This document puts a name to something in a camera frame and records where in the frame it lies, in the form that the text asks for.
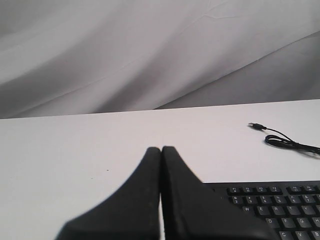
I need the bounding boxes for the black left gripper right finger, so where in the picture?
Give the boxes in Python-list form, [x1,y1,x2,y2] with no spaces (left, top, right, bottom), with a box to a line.
[161,146,275,240]

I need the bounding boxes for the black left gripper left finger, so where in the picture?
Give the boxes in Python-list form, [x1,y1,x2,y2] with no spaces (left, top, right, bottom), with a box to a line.
[56,147,161,240]

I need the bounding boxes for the black acer keyboard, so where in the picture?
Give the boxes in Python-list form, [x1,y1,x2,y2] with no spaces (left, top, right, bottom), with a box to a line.
[208,180,320,240]

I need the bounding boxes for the grey backdrop cloth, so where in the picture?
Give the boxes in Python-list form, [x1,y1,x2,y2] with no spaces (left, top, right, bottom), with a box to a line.
[0,0,320,119]

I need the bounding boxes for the black USB cable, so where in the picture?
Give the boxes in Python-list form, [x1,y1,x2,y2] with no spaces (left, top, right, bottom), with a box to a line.
[248,122,320,159]

